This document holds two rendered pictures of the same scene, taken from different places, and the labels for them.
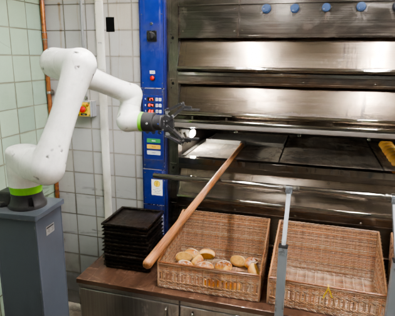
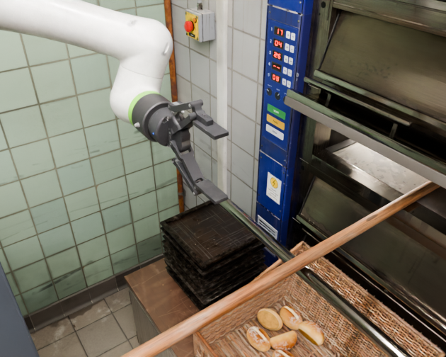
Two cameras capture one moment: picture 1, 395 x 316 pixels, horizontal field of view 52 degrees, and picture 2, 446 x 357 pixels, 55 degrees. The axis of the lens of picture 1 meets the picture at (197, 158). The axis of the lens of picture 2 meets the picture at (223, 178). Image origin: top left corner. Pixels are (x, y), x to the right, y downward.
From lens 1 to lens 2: 1.43 m
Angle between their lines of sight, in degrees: 41
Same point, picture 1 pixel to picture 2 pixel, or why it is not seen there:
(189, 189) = (318, 216)
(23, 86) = not seen: outside the picture
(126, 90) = (115, 40)
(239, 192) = (401, 272)
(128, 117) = (118, 98)
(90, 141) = (208, 78)
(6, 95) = not seen: outside the picture
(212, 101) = (392, 66)
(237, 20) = not seen: outside the picture
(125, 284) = (161, 324)
